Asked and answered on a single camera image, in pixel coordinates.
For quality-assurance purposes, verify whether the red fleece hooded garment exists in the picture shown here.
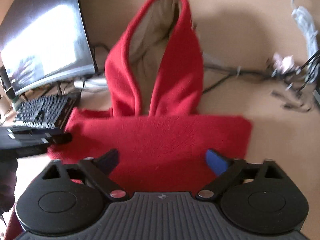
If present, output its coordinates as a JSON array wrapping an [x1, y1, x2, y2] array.
[[5, 0, 252, 239]]

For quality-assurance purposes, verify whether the black mechanical keyboard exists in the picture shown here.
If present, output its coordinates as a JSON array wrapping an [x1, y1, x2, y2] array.
[[12, 93, 81, 129]]

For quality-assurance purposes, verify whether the left curved computer monitor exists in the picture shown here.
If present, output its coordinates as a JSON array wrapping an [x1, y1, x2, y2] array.
[[1, 0, 98, 95]]

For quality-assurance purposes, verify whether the black cable bundle on desk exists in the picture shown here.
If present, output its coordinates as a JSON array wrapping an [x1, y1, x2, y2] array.
[[202, 49, 320, 113]]

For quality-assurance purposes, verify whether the pink white cable tie tag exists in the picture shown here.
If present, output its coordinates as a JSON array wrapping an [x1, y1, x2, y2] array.
[[271, 53, 296, 74]]

